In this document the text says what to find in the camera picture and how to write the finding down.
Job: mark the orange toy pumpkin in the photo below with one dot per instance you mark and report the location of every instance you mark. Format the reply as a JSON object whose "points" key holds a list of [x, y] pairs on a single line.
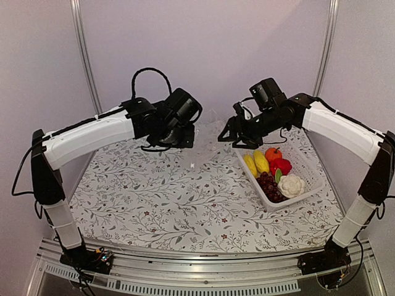
{"points": [[273, 153]]}

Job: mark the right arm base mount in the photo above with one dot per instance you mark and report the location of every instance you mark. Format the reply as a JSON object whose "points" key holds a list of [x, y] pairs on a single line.
{"points": [[332, 266]]}

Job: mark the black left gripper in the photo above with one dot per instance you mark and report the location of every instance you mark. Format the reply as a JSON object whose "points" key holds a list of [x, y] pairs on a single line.
{"points": [[187, 141]]}

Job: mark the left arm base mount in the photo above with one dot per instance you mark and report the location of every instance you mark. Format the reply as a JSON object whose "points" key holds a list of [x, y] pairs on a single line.
{"points": [[97, 261]]}

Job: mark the aluminium corner post left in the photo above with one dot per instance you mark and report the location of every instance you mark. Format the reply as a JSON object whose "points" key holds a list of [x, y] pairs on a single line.
{"points": [[83, 49]]}

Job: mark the clear zip top bag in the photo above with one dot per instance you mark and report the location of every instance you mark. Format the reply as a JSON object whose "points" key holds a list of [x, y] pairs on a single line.
{"points": [[206, 144]]}

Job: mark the red toy bell pepper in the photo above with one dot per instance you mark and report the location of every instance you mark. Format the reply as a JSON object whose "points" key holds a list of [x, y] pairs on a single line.
{"points": [[282, 164]]}

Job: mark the aluminium corner post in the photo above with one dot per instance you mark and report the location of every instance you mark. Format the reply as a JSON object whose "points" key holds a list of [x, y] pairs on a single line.
{"points": [[83, 49], [327, 45]]}

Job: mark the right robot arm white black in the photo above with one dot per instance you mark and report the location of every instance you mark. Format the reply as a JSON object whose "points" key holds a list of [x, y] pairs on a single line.
{"points": [[312, 114]]}

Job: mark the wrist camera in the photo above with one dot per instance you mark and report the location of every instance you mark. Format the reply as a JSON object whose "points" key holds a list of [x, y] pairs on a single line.
{"points": [[186, 108], [242, 111]]}

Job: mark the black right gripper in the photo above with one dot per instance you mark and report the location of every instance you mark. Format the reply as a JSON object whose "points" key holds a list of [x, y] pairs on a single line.
{"points": [[234, 123]]}

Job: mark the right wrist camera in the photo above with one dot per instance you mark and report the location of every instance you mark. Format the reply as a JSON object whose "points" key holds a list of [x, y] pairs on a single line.
{"points": [[242, 111]]}

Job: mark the floral patterned tablecloth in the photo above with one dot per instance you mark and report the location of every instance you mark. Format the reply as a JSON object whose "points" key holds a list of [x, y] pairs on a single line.
{"points": [[127, 196]]}

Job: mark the dark red toy grapes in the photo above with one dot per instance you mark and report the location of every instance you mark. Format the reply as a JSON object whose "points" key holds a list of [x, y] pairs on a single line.
{"points": [[269, 186]]}

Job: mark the white toy cauliflower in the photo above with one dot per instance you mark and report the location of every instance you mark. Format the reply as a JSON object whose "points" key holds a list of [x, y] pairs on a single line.
{"points": [[291, 186]]}

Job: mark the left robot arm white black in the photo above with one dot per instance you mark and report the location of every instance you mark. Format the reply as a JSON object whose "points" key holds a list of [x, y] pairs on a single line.
{"points": [[52, 151]]}

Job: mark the aluminium front rail frame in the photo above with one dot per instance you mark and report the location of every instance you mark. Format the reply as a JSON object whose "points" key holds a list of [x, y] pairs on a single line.
{"points": [[146, 271]]}

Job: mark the aluminium corner post right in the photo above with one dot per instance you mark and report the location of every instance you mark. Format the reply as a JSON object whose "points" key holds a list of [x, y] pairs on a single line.
{"points": [[327, 45]]}

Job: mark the white perforated plastic basket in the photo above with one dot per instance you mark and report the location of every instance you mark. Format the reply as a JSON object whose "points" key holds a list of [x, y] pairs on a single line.
{"points": [[302, 167]]}

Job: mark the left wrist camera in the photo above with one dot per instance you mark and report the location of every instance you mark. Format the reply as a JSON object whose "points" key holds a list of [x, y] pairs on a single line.
{"points": [[186, 108]]}

